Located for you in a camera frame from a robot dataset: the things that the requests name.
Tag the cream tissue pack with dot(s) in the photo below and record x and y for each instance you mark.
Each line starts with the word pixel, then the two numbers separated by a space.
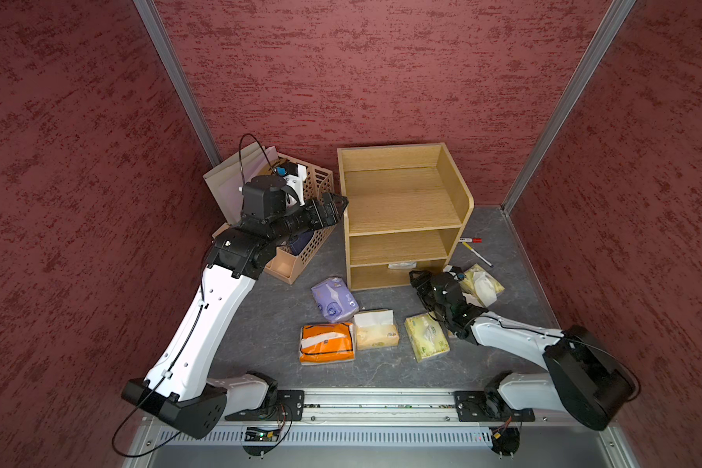
pixel 375 329

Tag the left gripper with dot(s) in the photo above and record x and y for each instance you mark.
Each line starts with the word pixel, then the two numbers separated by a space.
pixel 318 221

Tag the left corner metal profile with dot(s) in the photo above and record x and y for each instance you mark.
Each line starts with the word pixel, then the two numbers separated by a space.
pixel 164 47

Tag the corner metal profile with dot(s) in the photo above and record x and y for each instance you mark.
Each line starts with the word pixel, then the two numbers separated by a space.
pixel 615 16
pixel 164 47

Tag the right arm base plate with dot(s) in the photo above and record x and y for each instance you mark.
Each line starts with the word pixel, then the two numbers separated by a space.
pixel 487 406

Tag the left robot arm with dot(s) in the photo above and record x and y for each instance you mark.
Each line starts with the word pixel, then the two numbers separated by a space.
pixel 176 389

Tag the dark blue book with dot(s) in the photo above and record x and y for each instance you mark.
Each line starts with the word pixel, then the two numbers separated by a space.
pixel 298 245

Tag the lilac folder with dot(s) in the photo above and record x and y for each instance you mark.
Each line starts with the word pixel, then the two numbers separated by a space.
pixel 254 161

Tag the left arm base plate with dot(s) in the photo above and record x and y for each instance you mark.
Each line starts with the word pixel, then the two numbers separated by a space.
pixel 287 405

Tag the wooden two-tier shelf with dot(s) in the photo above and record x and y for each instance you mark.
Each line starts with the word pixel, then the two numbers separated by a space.
pixel 405 203

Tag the yellow white pen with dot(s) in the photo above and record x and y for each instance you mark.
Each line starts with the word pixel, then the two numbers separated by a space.
pixel 477 254

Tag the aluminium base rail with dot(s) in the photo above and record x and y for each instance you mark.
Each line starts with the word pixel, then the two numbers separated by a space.
pixel 385 427

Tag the white tissue pack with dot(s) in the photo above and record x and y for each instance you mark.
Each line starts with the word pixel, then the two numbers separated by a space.
pixel 334 300

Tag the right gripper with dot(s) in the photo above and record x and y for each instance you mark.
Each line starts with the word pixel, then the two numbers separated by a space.
pixel 422 282

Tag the red white marker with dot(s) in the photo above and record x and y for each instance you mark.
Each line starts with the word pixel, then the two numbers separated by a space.
pixel 471 240

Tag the beige plastic file organizer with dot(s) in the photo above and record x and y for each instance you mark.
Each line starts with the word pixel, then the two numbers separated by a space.
pixel 288 212

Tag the orange tissue pack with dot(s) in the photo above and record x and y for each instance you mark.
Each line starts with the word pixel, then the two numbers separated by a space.
pixel 328 343

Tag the green yellow tissue pack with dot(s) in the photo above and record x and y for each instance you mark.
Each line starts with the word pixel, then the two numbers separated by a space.
pixel 427 337

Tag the right corner metal profile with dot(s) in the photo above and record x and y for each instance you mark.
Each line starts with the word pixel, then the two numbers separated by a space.
pixel 615 16

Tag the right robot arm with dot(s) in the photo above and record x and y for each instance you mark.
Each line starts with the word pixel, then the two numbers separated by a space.
pixel 579 377

